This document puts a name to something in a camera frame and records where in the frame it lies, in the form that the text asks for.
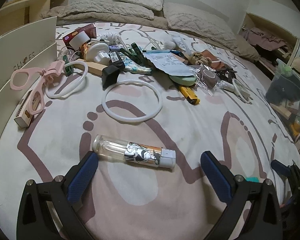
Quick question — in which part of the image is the clear glass lighter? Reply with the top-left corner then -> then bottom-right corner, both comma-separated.
92,135 -> 176,170

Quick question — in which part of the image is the teal lighter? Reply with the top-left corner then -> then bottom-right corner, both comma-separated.
246,177 -> 260,183

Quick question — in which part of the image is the clear storage bin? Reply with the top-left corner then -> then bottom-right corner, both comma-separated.
265,59 -> 300,106

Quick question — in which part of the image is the beige harmonica box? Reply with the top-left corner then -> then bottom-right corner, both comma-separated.
14,90 -> 39,128

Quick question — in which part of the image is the dark brown hair claw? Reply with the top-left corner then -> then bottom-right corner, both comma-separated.
215,67 -> 237,83

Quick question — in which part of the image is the brown tape in bag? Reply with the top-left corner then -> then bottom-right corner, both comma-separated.
199,69 -> 220,89

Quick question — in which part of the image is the yellow utility knife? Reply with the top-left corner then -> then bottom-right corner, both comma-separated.
179,86 -> 200,105

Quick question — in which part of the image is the brown leather pouch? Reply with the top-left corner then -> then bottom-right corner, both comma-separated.
201,50 -> 225,70

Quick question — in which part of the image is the pink plastic scissors tool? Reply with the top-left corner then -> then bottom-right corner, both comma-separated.
10,61 -> 65,115

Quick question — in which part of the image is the black charger block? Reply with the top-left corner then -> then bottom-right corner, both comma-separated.
102,65 -> 120,90

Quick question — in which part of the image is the green round compact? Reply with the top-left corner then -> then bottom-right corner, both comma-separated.
169,75 -> 196,87

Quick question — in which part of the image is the blue patterned packet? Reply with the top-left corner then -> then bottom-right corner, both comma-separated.
123,56 -> 152,75

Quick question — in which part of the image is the black battery pack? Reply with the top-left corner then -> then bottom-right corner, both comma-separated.
109,51 -> 125,71

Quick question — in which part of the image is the white shoe box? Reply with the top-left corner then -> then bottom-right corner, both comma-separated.
0,17 -> 57,137

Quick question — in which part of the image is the white tape roll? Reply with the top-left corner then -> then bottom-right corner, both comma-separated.
68,31 -> 90,50

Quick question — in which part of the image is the green clothespin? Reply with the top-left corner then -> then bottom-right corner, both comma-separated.
120,43 -> 147,67

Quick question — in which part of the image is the white tube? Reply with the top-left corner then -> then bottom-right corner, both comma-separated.
172,36 -> 191,55

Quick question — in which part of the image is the red box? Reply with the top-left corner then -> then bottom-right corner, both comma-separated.
62,23 -> 97,46

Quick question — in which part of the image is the wooden shelf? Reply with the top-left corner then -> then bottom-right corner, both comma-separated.
0,0 -> 68,36

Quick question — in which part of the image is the beige blanket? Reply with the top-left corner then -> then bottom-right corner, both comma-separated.
42,0 -> 260,61

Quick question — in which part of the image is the white cable bundle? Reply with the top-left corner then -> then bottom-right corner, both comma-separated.
219,78 -> 253,104

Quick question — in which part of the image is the small white ring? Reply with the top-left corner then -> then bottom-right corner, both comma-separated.
45,60 -> 89,99

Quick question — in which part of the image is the large white ring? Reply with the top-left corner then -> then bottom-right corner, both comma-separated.
101,79 -> 163,124

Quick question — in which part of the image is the knotted rope ball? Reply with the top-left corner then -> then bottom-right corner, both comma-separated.
190,53 -> 212,66

